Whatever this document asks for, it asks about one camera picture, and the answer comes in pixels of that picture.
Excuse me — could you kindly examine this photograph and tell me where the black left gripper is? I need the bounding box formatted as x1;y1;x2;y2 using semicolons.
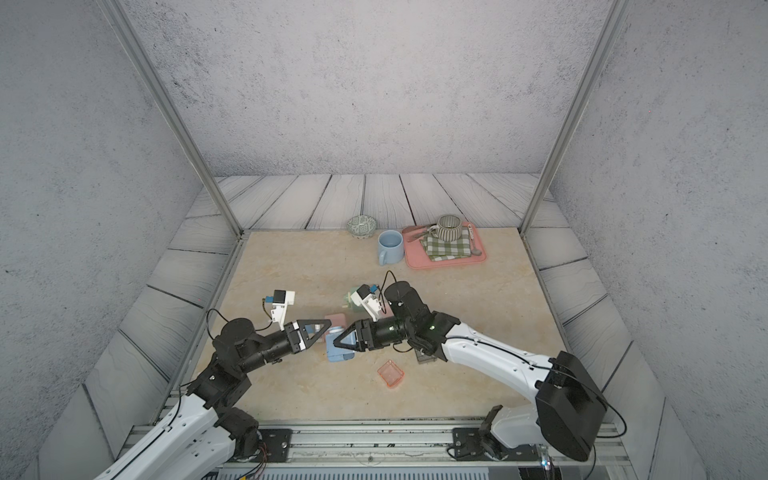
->
236;320;330;379

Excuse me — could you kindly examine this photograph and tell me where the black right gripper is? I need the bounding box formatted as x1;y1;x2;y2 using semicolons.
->
334;317;416;354

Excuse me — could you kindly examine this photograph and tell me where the blue pencil sharpener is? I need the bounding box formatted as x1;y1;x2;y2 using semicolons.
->
325;326;355;362

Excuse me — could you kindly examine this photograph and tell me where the green yellow pencil sharpener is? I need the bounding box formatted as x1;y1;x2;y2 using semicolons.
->
344;289;363;311

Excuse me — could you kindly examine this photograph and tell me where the pink pencil sharpener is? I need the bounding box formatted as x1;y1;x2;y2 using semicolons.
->
380;301;393;318
324;313;348;329

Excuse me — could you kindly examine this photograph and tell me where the grey transparent tray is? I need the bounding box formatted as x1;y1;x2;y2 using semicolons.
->
415;351;436;364

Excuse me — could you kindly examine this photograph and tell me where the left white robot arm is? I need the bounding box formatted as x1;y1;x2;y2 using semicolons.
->
98;318;332;479

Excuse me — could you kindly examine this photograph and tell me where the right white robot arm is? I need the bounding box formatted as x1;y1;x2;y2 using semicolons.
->
333;281;608;461

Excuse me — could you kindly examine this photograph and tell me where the red transparent tray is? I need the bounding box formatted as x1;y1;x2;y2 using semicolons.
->
377;360;405;388

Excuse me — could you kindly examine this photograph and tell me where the pink serving tray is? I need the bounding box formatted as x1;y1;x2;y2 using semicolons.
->
401;221;487;270

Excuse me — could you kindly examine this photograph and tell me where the light blue mug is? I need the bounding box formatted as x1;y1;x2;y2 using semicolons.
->
377;230;405;266

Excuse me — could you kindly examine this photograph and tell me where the patterned ceramic bowl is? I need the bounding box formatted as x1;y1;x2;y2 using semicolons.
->
346;214;378;239

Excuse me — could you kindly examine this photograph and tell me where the green checkered cloth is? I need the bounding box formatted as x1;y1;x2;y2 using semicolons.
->
419;227;472;262

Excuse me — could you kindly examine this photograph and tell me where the striped ceramic cup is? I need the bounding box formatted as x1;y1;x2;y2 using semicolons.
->
428;214;463;243

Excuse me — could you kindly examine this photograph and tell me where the metal spoon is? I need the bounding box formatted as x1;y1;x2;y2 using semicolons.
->
467;225;482;256

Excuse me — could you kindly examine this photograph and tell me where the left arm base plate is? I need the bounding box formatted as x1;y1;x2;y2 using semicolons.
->
234;428;293;463

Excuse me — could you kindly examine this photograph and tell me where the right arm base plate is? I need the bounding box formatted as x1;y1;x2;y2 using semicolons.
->
446;427;539;462

